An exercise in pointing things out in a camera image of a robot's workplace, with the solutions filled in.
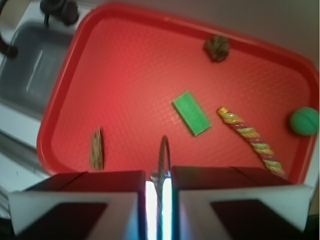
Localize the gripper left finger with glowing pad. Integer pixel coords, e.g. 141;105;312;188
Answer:
8;170;146;240

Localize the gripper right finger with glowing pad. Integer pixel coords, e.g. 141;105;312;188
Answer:
171;166;313;240

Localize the brown bark piece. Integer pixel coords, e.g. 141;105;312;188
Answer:
89;127;104;171

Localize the green rectangular block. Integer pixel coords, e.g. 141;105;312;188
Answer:
172;91;212;136

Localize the green textured ball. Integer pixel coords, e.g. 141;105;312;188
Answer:
289;107;320;136

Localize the red plastic tray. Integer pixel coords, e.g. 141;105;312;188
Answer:
37;3;319;184

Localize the black faucet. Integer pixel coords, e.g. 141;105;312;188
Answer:
40;0;80;27

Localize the twisted multicolour rope toy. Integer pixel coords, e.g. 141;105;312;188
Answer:
216;106;286;179

